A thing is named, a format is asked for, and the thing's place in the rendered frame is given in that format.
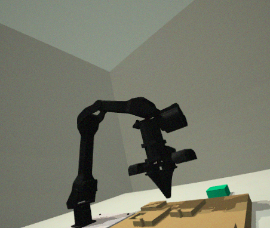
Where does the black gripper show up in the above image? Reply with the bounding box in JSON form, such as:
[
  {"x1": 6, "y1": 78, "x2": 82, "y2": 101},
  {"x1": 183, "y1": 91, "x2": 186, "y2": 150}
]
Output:
[{"x1": 128, "y1": 135, "x2": 197, "y2": 199}]

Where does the green rectangular block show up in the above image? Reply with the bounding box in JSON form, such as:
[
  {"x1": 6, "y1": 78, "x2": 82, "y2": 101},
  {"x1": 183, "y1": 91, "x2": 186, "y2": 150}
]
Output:
[{"x1": 206, "y1": 184, "x2": 231, "y2": 198}]

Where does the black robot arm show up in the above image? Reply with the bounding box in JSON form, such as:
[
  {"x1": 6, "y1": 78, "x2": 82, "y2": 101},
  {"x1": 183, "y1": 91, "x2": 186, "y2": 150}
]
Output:
[{"x1": 66, "y1": 97, "x2": 188, "y2": 228}]

